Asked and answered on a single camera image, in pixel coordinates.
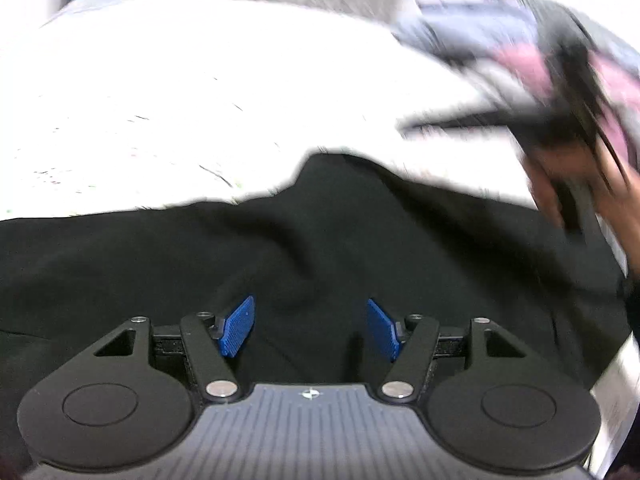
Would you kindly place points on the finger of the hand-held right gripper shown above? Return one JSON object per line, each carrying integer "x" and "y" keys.
{"x": 460, "y": 122}

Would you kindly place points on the person's right hand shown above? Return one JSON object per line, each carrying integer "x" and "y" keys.
{"x": 615, "y": 210}

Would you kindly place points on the pink pillow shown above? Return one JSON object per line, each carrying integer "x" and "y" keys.
{"x": 530, "y": 70}

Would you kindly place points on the black pants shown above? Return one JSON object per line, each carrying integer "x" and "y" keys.
{"x": 300, "y": 240}

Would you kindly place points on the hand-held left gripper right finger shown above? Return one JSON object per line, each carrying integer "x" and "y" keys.
{"x": 382, "y": 331}

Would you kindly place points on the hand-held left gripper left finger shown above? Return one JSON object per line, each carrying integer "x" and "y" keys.
{"x": 237, "y": 326}

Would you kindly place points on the white floral sheet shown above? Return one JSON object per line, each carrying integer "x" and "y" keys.
{"x": 200, "y": 85}

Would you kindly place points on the lavender blue blanket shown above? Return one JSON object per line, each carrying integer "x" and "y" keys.
{"x": 465, "y": 20}

